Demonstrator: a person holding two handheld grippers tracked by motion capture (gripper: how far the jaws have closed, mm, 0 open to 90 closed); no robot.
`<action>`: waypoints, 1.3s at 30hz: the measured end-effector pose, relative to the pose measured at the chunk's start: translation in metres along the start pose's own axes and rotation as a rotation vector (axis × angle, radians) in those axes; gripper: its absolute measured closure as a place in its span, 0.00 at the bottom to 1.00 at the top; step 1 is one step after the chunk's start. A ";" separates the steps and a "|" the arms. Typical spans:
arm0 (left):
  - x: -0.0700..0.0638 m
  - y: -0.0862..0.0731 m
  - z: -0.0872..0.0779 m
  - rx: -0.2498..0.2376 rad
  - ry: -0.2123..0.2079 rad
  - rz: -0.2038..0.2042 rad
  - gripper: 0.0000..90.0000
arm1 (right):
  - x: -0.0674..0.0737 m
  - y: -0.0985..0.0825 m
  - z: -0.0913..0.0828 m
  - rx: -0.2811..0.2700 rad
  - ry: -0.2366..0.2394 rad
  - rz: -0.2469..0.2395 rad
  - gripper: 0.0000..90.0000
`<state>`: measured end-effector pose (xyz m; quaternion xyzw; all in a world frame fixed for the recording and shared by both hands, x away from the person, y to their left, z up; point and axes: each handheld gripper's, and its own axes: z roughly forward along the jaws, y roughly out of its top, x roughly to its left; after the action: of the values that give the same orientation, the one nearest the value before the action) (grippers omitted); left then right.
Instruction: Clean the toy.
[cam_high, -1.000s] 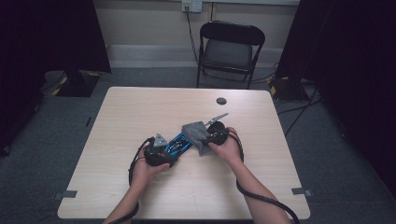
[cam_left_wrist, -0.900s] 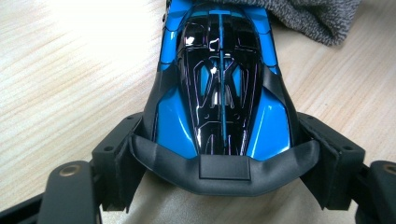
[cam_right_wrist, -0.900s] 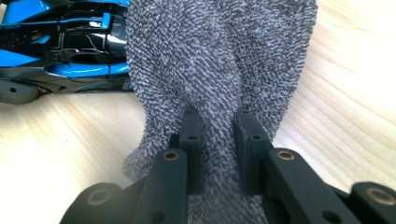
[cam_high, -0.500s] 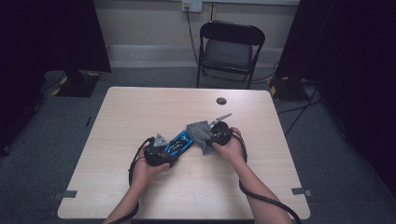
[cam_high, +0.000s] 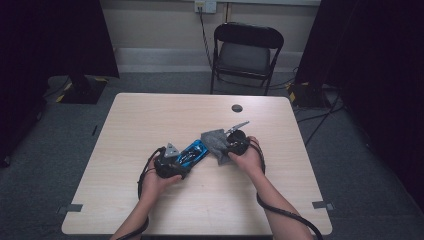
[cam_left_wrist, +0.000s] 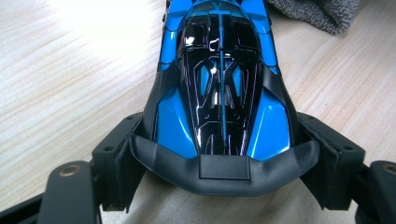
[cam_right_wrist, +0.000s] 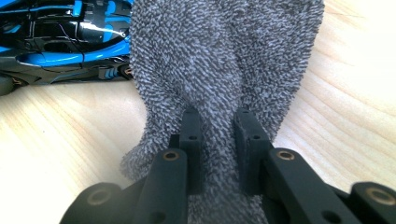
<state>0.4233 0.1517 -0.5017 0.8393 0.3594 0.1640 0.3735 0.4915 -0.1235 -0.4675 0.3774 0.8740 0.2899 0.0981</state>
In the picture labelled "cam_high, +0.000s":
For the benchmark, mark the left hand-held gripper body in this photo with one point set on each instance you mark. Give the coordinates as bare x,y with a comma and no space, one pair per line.
168,165

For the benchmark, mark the person's right hand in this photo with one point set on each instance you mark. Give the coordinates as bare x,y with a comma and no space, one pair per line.
250,160

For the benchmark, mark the black stand base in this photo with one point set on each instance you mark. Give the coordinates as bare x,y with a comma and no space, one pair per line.
83,92
308,96

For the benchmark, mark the blue and black toy car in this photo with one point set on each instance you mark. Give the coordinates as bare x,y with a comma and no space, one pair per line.
193,151

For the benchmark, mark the grey terry cloth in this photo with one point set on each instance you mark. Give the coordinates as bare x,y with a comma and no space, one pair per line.
215,143

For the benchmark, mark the white wall socket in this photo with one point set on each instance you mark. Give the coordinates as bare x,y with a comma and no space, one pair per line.
210,6

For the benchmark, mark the thin wall conduit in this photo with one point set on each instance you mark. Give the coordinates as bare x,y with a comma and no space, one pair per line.
228,11

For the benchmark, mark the grey tape strip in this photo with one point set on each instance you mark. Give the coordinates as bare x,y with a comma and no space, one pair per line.
71,208
322,205

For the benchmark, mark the dark curtain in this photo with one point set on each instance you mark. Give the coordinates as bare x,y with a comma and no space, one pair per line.
50,40
383,66

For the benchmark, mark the person's left hand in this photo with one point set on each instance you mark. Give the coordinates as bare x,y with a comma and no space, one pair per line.
155,185

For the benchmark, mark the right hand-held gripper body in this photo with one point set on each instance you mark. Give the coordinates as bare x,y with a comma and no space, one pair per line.
238,143

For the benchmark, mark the black table grommet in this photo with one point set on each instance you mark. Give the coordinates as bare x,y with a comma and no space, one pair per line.
237,108

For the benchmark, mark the black folding chair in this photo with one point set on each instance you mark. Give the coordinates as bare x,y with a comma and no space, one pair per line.
248,36

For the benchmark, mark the small black floor strip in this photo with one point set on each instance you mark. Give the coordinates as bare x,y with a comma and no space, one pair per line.
95,130

